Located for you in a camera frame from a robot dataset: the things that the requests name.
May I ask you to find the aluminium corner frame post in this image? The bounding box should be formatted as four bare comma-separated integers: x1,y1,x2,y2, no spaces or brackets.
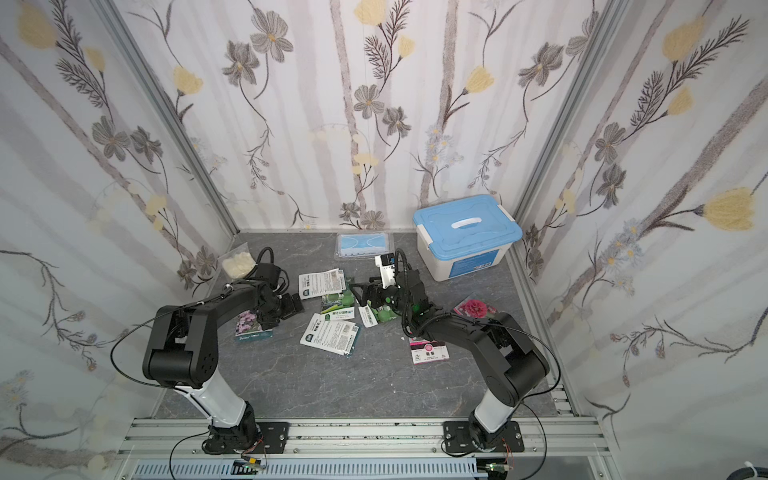
513,0,632,222
90,0,240,237

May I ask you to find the red flower seed packet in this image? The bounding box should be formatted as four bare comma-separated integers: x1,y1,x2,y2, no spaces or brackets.
453,297,498,320

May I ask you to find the white flower seed packet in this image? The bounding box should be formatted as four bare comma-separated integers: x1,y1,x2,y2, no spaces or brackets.
300,314,359,357
298,268,346,300
234,310,273,342

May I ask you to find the pink label seed packet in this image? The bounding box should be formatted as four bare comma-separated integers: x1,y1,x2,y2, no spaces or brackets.
409,338,450,365

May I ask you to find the large green gourd seed packet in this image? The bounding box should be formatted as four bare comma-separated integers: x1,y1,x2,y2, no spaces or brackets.
320,289,356,321

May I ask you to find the aluminium corner frame post left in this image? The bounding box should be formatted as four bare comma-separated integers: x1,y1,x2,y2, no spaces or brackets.
90,0,240,237

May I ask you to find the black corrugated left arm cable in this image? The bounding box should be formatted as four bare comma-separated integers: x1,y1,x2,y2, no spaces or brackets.
254,246,290,295

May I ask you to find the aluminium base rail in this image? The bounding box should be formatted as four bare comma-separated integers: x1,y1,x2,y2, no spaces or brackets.
113,417,620,479

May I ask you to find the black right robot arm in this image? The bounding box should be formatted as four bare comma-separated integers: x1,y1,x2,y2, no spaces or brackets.
350,270,550,455

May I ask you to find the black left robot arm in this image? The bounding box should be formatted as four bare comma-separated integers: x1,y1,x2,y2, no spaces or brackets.
142,282,304,456

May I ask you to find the bag of blue face masks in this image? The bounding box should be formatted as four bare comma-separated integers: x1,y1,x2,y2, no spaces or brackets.
336,232,393,260

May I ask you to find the blue lidded storage box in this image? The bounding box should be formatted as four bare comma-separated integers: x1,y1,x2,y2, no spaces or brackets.
413,195,523,282

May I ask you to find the small green gourd seed packet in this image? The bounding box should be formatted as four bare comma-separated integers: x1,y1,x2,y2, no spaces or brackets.
358,302,399,328

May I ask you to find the bag of cream gloves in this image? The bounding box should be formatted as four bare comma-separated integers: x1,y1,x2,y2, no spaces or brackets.
218,243,256,280

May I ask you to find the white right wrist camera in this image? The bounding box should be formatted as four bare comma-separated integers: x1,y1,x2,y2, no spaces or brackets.
375,253,396,289

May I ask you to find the aluminium corner frame post right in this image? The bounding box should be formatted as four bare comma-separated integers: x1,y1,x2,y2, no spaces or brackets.
513,0,632,222

